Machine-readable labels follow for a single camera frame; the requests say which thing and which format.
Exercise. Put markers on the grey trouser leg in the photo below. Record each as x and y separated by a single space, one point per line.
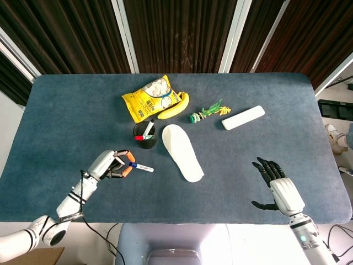
348 138

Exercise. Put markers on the black crate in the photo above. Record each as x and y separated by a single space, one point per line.
336 109

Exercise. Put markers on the white sneaker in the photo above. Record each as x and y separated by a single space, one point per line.
335 138

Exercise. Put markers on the yellow banana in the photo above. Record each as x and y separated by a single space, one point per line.
179 107

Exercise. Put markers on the green white coil toy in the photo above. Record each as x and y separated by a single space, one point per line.
195 118

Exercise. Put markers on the green plastic leaf sprig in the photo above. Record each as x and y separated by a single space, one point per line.
211 109

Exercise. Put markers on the blue table cloth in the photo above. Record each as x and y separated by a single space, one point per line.
69 124

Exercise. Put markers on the dark brown curtain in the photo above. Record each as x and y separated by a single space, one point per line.
179 36
12 82
311 36
253 33
69 36

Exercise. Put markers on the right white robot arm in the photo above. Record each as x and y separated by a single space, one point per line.
306 240

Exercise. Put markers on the cardboard box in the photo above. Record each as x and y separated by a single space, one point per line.
41 256

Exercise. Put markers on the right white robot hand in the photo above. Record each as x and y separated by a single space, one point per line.
286 197

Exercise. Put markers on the white slipper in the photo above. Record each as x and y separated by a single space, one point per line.
182 154

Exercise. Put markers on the blue capped white marker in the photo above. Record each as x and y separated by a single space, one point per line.
143 167

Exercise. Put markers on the black capped white marker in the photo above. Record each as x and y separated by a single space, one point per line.
149 127

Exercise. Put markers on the yellow snack bag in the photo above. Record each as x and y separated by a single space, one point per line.
144 103

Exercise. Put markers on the yellow spiral toy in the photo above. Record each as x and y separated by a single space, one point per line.
224 111

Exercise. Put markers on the pale blue robot base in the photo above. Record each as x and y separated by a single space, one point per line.
176 243

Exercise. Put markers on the white window frame bar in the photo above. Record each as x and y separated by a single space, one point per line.
335 74
18 55
125 36
234 38
270 36

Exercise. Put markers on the black pen cup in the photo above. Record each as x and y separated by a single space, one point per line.
147 143

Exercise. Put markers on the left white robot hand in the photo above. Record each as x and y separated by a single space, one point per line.
103 164

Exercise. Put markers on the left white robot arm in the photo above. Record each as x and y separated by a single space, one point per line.
74 198

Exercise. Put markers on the white rectangular case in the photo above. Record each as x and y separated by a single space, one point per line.
242 117

